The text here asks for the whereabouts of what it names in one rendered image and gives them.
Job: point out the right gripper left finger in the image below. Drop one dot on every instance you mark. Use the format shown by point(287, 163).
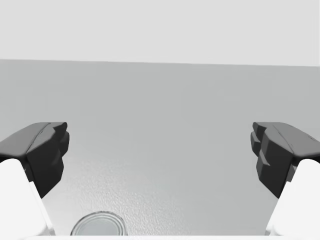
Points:
point(37, 155)

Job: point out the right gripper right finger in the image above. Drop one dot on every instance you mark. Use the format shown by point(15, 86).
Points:
point(277, 155)

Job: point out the round can with silver lid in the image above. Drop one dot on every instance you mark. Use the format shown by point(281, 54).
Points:
point(98, 226)

